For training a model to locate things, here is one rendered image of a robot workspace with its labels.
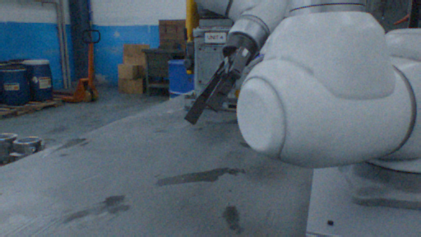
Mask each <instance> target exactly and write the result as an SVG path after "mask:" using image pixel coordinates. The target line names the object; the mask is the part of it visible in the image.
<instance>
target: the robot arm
mask: <svg viewBox="0 0 421 237"><path fill-rule="evenodd" d="M193 1H195V2H197V3H198V4H201V6H203V7H205V8H206V9H208V10H211V11H212V12H216V13H218V14H220V15H223V16H226V17H227V18H229V19H230V20H231V21H233V22H234V26H233V27H232V29H231V31H230V32H229V33H228V40H227V41H226V43H225V45H224V46H223V50H222V52H223V56H224V57H225V60H223V61H222V62H221V63H220V65H219V66H218V67H217V69H216V71H215V73H214V74H213V75H212V76H211V78H210V79H209V81H208V82H207V83H206V84H205V86H204V87H203V89H202V90H201V92H199V94H198V95H197V98H196V100H195V101H194V103H192V106H191V108H190V109H189V110H188V112H187V114H186V115H185V117H184V119H186V120H187V121H188V122H190V123H191V124H192V125H196V122H197V120H198V119H199V117H201V114H202V112H203V110H204V109H205V108H206V106H209V108H210V109H212V110H214V111H215V112H218V111H219V110H220V107H221V106H222V104H223V103H224V101H225V98H227V96H228V94H229V93H230V90H231V89H232V88H233V87H234V86H233V85H232V84H235V83H236V79H241V77H242V73H243V71H244V67H246V66H247V65H249V64H250V62H251V61H252V58H253V57H255V56H256V54H258V53H260V52H261V49H262V48H263V46H264V43H266V41H267V40H268V38H269V37H270V43H269V45H268V47H267V49H266V54H265V56H264V59H263V62H261V63H258V64H257V65H255V67H254V68H253V69H252V71H250V73H249V74H248V75H247V78H246V79H245V81H244V83H243V84H242V88H241V91H240V93H239V97H238V103H237V117H238V126H239V128H240V130H241V133H242V135H243V137H244V139H245V141H246V142H247V144H248V145H249V146H250V147H251V148H252V149H254V150H255V151H257V152H259V153H261V154H262V155H264V156H266V157H269V158H271V159H272V160H277V161H279V162H281V163H286V164H289V165H292V166H298V167H300V168H304V169H325V168H331V167H336V166H338V167H337V169H338V170H339V171H340V172H342V173H343V175H344V177H345V179H346V182H347V184H348V185H349V189H350V191H351V192H352V194H351V201H352V202H353V203H356V204H359V205H360V206H365V207H372V206H379V207H399V208H405V209H412V210H419V211H421V29H398V30H393V31H389V32H388V33H387V34H386V35H385V31H384V30H383V29H382V26H380V24H379V23H378V22H377V21H376V20H375V19H374V17H372V16H371V15H370V14H368V13H366V12H365V7H366V0H193ZM288 4H289V17H288V18H286V19H284V20H283V18H284V14H285V12H286V10H287V6H288ZM270 35H271V36H270Z"/></svg>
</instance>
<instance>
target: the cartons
mask: <svg viewBox="0 0 421 237"><path fill-rule="evenodd" d="M149 48H150V45H149V44H123V64H122V65H118V91H119V93H126V94H144V93H146V57H145V53H142V52H141V49H149Z"/></svg>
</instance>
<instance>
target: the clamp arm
mask: <svg viewBox="0 0 421 237"><path fill-rule="evenodd" d="M420 10H421V0H411V3H410V10H409V22H408V27H407V29H418V28H419V14H420Z"/></svg>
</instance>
